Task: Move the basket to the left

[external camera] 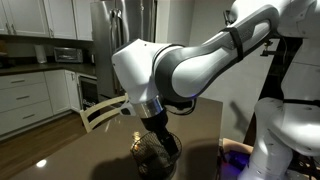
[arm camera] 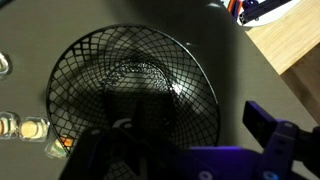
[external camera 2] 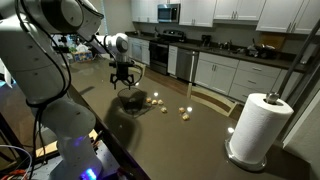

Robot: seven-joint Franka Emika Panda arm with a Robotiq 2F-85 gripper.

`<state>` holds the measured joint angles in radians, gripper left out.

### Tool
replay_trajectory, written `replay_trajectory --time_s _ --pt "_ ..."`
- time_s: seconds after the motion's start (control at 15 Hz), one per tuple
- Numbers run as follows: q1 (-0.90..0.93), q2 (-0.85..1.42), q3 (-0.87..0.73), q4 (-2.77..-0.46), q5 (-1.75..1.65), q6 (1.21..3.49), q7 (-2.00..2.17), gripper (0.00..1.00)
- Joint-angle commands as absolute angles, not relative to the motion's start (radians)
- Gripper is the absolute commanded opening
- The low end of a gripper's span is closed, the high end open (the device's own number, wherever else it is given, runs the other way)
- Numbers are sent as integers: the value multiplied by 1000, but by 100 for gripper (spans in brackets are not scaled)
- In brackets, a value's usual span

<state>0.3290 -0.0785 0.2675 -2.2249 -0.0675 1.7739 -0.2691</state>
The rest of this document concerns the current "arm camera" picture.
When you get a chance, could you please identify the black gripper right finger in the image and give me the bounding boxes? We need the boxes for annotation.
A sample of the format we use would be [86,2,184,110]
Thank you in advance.
[242,100,320,180]

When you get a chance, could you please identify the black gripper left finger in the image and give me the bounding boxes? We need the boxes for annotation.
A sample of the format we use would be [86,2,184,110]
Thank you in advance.
[59,99,201,180]

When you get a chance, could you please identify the black wire mesh basket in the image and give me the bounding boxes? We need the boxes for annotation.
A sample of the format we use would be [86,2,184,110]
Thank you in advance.
[45,23,221,158]

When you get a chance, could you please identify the light wooden board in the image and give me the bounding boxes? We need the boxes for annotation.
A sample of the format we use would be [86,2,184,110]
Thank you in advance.
[245,0,320,76]

